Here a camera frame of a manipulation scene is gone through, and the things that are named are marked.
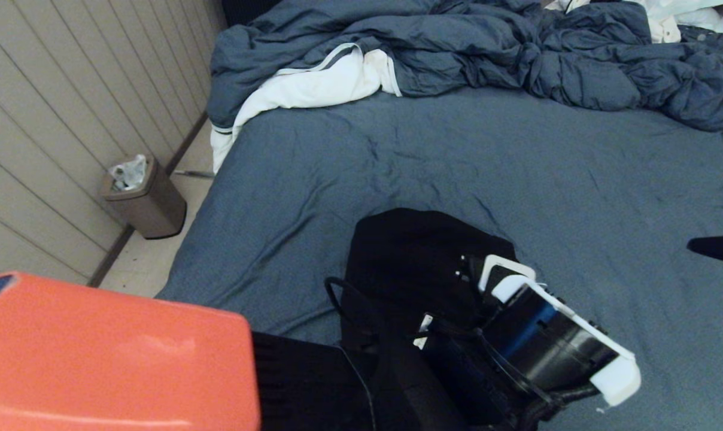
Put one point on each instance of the black zip hoodie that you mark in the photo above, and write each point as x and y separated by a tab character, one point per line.
409	257

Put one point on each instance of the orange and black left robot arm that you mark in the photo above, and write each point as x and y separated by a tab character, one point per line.
110	359

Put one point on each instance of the white garment with grey stripe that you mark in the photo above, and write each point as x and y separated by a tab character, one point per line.
313	84

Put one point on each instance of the grey metal rod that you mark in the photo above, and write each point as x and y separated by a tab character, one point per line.
194	174

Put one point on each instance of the rumpled blue duvet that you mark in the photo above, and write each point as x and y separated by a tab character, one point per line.
457	42

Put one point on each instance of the beige trash bin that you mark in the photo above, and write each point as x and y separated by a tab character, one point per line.
152	206

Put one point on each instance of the blue bed sheet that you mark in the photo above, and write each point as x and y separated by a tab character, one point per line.
577	167

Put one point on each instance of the clear plastic bin bag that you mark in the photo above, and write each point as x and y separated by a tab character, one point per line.
128	172

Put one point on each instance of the black headboard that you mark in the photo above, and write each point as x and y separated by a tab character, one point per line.
242	9

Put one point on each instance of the cream rumpled garment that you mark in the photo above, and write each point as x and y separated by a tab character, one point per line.
667	30

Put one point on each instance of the white pillow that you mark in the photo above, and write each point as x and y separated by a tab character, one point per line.
693	18

